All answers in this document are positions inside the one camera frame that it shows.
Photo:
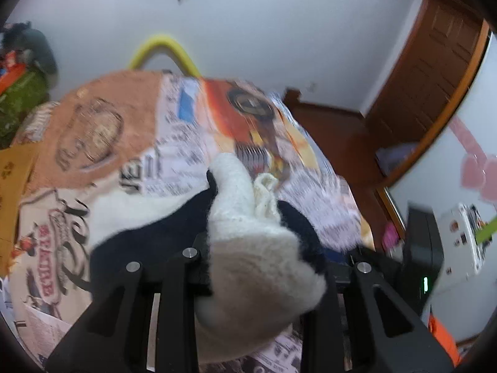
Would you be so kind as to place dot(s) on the pink small item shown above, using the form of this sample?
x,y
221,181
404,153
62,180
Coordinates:
x,y
390,237

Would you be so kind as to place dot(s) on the bamboo lap desk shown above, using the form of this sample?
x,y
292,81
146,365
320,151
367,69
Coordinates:
x,y
11,190

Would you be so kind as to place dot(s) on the orange flat box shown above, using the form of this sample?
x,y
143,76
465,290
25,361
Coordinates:
x,y
11,75

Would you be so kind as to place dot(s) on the white stickered box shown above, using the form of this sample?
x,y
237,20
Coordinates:
x,y
462,241

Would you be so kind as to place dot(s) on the white heart-print wardrobe door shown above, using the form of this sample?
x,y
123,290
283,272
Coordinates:
x,y
462,151

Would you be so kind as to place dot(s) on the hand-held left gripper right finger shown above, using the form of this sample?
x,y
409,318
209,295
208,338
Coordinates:
x,y
322,332

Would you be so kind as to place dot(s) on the wooden bed post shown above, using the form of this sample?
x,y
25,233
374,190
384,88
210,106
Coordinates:
x,y
293,95

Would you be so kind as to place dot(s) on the brown wooden door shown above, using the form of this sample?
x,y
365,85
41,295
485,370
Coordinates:
x,y
423,70

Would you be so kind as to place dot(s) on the yellow hoop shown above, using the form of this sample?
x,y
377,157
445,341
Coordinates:
x,y
165,52

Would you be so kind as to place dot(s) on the lavender cloth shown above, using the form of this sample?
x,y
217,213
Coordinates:
x,y
396,155

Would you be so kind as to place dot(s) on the green stick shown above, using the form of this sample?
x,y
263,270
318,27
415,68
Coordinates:
x,y
487,233

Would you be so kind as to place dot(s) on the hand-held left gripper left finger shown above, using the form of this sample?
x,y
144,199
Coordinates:
x,y
176,279

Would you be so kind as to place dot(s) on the printed bedspread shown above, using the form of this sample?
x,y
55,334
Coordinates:
x,y
97,124

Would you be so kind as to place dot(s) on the navy white striped knit sweater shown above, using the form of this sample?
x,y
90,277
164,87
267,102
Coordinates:
x,y
252,260

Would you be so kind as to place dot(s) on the orange cloth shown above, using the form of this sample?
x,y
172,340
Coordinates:
x,y
442,338

